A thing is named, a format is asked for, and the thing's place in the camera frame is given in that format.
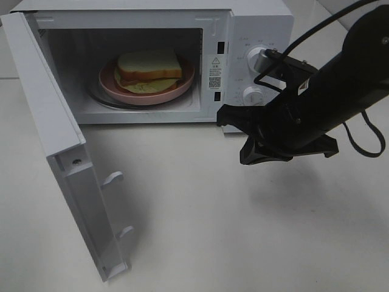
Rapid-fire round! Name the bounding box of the glass microwave turntable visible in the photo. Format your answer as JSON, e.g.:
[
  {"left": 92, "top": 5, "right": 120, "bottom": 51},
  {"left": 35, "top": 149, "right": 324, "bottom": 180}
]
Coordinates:
[{"left": 87, "top": 82, "right": 201, "bottom": 112}]

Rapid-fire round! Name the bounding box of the white microwave door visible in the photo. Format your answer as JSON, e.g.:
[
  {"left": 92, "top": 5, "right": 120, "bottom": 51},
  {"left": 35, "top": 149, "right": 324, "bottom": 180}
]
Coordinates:
[{"left": 1, "top": 12, "right": 128, "bottom": 282}]

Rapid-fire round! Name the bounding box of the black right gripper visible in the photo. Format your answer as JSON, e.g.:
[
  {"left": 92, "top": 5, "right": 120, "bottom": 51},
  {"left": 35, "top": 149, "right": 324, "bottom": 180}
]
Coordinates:
[{"left": 216, "top": 100, "right": 340, "bottom": 167}]

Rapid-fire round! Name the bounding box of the white microwave knob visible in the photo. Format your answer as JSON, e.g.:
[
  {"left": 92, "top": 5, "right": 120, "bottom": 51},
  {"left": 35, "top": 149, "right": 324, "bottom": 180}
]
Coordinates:
[
  {"left": 242, "top": 86, "right": 264, "bottom": 106},
  {"left": 247, "top": 46, "right": 272, "bottom": 73}
]

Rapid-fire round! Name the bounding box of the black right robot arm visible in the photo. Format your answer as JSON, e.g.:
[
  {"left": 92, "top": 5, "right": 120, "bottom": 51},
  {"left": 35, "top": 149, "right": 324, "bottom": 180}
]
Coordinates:
[{"left": 216, "top": 1, "right": 388, "bottom": 165}]

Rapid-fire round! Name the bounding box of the white neighbouring table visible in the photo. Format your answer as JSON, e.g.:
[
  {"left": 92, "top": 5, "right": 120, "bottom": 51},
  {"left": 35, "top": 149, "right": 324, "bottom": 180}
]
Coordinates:
[{"left": 284, "top": 0, "right": 388, "bottom": 69}]

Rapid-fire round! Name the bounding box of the white microwave oven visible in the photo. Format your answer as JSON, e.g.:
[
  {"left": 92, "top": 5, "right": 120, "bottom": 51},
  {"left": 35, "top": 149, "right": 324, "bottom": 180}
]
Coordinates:
[{"left": 9, "top": 0, "right": 295, "bottom": 136}]

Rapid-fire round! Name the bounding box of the sandwich with lettuce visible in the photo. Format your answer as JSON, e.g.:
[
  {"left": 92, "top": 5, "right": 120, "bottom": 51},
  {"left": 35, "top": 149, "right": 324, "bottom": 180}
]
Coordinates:
[{"left": 116, "top": 49, "right": 182, "bottom": 86}]

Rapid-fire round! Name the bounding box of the pink plate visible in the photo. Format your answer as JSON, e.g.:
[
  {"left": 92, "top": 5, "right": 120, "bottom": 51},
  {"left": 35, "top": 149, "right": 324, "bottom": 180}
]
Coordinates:
[{"left": 98, "top": 55, "right": 196, "bottom": 106}]

